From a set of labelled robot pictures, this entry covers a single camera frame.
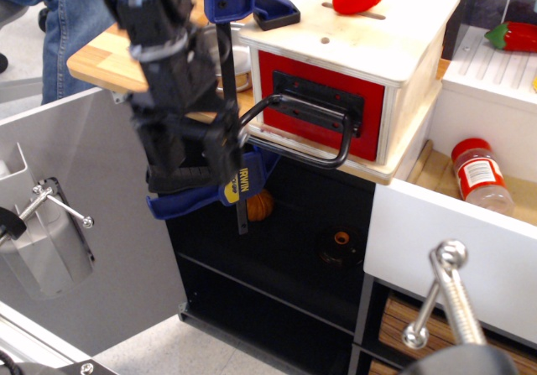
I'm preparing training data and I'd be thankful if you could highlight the person in blue jeans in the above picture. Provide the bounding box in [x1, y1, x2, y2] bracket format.
[7, 0, 115, 104]

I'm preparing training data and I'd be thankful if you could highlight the grey cabinet door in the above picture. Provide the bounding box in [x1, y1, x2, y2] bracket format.
[1, 90, 180, 355]

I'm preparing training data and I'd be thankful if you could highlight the white toy sink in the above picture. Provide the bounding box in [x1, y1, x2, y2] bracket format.
[443, 27, 536, 111]

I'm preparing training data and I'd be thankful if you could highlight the white wooden box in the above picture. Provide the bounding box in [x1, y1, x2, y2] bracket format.
[240, 0, 461, 185]

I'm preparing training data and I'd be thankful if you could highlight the red toy chili pepper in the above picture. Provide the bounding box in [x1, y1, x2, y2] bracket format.
[484, 22, 536, 53]

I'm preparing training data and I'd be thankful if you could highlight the small orange toy pumpkin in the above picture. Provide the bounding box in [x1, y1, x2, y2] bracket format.
[247, 189, 275, 221]

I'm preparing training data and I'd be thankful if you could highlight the red capped spice jar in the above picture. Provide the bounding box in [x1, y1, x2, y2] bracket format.
[451, 138, 515, 216]

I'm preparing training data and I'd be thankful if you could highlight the red front wooden drawer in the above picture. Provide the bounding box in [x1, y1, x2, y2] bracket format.
[258, 51, 385, 161]

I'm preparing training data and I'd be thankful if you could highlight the silver screw clamp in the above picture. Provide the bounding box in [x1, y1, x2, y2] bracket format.
[400, 239, 521, 375]
[0, 184, 95, 250]

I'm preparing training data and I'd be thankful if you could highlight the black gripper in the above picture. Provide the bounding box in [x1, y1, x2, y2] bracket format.
[129, 51, 245, 194]

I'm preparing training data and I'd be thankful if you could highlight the black shelf cabinet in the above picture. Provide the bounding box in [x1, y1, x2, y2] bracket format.
[163, 156, 375, 374]

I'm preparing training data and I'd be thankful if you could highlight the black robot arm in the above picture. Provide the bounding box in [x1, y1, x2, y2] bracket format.
[104, 0, 242, 194]

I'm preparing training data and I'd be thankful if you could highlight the blue Irwin bar clamp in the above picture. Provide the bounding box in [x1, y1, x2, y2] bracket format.
[148, 0, 300, 234]

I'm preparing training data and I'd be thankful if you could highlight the right silver screw clamp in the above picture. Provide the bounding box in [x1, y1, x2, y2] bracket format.
[400, 239, 521, 375]

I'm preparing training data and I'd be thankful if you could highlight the white open kitchen drawer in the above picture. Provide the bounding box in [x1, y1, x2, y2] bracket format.
[363, 91, 536, 346]

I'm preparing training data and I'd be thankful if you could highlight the black round lid orange knob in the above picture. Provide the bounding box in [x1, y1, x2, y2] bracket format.
[315, 226, 367, 268]

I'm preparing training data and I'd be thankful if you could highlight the left silver screw clamp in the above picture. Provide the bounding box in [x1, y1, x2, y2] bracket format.
[0, 184, 95, 250]

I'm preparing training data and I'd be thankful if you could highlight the black metal drawer handle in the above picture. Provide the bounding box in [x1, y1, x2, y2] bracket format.
[240, 70, 365, 169]

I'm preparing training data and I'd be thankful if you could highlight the stainless steel pot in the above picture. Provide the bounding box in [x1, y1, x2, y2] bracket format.
[203, 22, 252, 94]

